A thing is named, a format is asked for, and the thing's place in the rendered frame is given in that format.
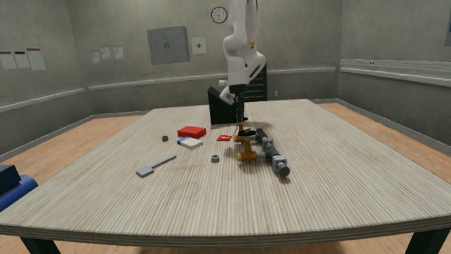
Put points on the red square tag with gold chain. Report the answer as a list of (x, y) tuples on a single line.
[(224, 138)]

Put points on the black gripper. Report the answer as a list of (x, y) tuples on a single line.
[(239, 105)]

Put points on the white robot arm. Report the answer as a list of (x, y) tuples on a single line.
[(244, 37)]

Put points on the grey hex nut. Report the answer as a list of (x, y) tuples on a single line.
[(215, 158)]

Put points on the red rectangular box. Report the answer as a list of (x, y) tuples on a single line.
[(191, 131)]

